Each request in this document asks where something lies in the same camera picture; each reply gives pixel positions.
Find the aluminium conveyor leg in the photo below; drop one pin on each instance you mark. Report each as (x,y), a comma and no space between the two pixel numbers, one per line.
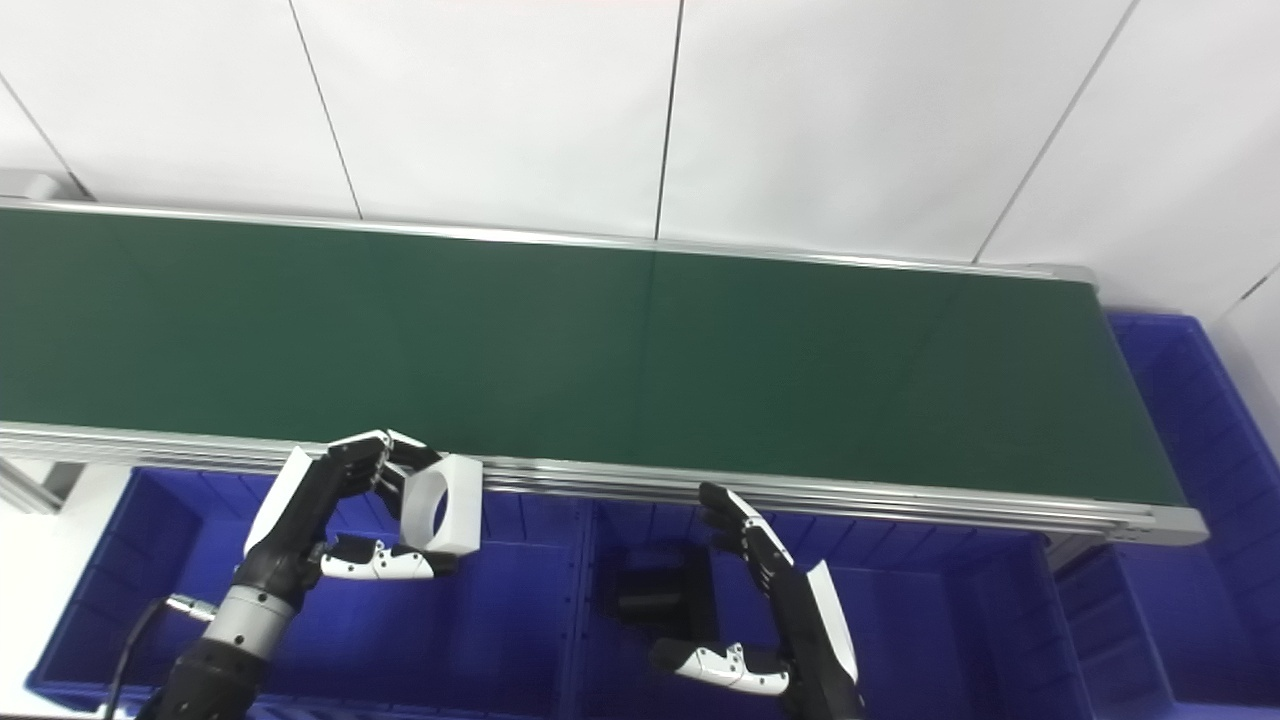
(35,485)

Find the green conveyor belt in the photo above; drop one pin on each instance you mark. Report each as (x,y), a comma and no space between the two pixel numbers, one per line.
(600,350)
(600,475)

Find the black machine part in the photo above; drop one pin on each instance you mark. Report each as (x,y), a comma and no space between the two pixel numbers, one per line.
(655,600)

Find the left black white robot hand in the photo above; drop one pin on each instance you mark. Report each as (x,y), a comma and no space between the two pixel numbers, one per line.
(290,530)

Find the blue plastic bin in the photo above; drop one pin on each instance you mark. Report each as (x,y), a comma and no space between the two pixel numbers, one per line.
(1200,550)
(950,620)
(500,620)

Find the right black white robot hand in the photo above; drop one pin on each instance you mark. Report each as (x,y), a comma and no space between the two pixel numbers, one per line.
(815,640)

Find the grey conveyor end housing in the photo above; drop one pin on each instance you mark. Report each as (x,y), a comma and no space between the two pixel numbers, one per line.
(30,185)

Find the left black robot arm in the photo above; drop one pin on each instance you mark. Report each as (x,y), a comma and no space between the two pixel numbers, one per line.
(220,660)

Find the white block part with hole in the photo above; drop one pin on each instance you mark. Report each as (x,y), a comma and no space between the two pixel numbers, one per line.
(462,505)

